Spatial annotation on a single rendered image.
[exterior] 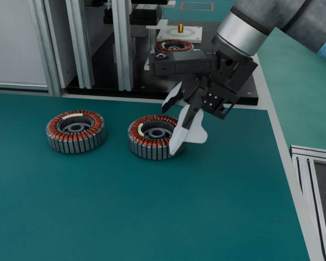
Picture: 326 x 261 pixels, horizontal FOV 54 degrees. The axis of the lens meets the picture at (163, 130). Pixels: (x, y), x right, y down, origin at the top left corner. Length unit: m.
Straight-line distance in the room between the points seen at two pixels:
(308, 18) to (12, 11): 0.60
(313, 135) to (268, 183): 1.61
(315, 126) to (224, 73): 1.74
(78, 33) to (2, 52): 0.20
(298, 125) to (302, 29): 1.72
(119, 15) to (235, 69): 0.30
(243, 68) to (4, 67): 0.58
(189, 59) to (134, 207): 0.25
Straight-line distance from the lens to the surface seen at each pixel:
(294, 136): 2.11
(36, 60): 0.83
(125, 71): 0.76
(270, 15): 0.53
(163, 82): 0.82
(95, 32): 1.04
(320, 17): 0.53
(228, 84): 0.57
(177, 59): 0.53
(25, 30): 0.81
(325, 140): 2.16
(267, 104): 0.81
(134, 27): 1.16
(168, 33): 1.16
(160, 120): 0.64
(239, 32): 0.52
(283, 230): 0.51
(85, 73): 0.80
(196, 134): 0.56
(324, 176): 1.52
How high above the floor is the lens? 1.12
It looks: 34 degrees down
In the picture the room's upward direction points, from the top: straight up
